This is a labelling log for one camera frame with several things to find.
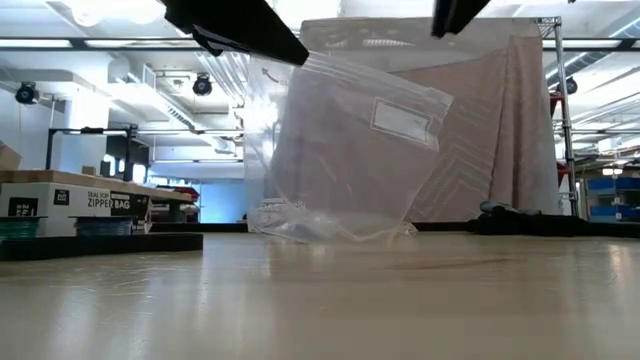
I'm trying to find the chrome wire rack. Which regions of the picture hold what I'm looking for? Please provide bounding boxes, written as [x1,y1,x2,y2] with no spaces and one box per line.
[536,16,581,219]

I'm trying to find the black overhead rig bar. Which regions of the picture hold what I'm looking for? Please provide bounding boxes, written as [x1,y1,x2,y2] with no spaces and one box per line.
[0,37,640,51]

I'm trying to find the blue wire spool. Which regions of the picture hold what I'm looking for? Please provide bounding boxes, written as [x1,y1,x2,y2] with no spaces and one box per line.
[69,215,135,237]

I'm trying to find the clear plastic bag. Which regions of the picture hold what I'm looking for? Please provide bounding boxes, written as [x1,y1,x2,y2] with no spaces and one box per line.
[243,49,455,236]

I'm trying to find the grey storage shelf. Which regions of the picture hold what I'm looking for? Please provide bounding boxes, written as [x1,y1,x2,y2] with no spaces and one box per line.
[573,152,640,224]

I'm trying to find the brown cardboard box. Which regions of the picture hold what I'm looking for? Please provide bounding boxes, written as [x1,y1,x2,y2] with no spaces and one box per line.
[0,141,22,171]

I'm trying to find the grey-backed work glove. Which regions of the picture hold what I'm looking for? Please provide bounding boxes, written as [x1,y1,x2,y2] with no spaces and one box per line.
[479,199,544,217]

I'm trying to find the red items on workbench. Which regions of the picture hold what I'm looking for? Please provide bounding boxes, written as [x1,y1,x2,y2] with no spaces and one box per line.
[158,185,201,202]

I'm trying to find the blue storage bin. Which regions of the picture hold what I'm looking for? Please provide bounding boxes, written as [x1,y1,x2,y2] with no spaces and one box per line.
[587,177,640,198]
[589,203,640,222]

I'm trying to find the black work glove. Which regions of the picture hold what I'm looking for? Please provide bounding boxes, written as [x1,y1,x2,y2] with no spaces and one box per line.
[467,212,591,237]

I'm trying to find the thick black rubber band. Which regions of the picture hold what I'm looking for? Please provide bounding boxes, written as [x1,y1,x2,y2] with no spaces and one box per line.
[0,232,204,262]

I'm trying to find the black aluminium table frame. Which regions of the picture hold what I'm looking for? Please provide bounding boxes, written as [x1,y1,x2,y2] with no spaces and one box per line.
[149,221,640,237]

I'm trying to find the black white zipper bag box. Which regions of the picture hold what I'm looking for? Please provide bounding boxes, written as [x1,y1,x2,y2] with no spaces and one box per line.
[0,181,153,238]

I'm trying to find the black background rig frame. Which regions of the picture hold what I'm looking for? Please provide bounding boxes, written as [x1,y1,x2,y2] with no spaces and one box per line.
[45,125,246,171]

